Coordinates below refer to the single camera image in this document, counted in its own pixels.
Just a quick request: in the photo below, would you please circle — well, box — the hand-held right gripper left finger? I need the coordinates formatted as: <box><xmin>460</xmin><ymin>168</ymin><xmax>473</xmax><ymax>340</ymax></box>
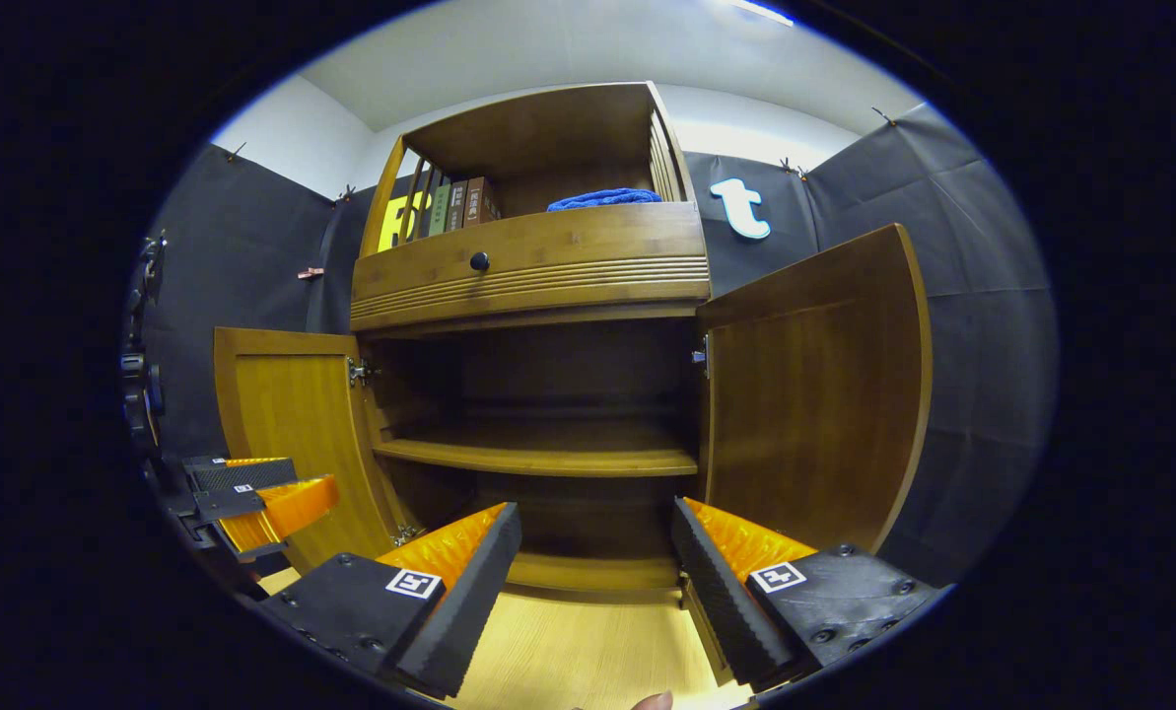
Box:
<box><xmin>257</xmin><ymin>501</ymin><xmax>522</xmax><ymax>699</ymax></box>

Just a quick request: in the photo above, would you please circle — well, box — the wooden cabinet drawer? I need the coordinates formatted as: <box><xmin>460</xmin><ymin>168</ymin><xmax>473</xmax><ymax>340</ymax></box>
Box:
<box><xmin>349</xmin><ymin>202</ymin><xmax>712</xmax><ymax>331</ymax></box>

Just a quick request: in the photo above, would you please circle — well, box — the wooden double-door shoe cabinet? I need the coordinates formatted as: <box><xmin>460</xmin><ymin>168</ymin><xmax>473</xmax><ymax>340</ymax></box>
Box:
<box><xmin>348</xmin><ymin>81</ymin><xmax>715</xmax><ymax>604</ymax></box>

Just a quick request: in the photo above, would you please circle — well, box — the wooden inner shelf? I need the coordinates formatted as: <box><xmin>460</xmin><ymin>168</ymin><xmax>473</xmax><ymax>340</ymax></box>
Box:
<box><xmin>373</xmin><ymin>424</ymin><xmax>699</xmax><ymax>479</ymax></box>

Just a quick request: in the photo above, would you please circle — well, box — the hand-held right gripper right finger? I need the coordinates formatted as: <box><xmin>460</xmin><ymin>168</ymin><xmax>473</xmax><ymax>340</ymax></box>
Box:
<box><xmin>671</xmin><ymin>496</ymin><xmax>943</xmax><ymax>691</ymax></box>

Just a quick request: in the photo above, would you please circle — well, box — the blue towel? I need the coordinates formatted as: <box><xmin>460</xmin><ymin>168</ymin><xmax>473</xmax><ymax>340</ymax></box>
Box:
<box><xmin>546</xmin><ymin>187</ymin><xmax>663</xmax><ymax>213</ymax></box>

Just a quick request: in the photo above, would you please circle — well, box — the wooden shoe cabinet door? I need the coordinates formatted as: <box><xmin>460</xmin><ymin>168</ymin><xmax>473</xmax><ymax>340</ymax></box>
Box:
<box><xmin>696</xmin><ymin>223</ymin><xmax>934</xmax><ymax>555</ymax></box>
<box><xmin>213</xmin><ymin>326</ymin><xmax>421</xmax><ymax>573</ymax></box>

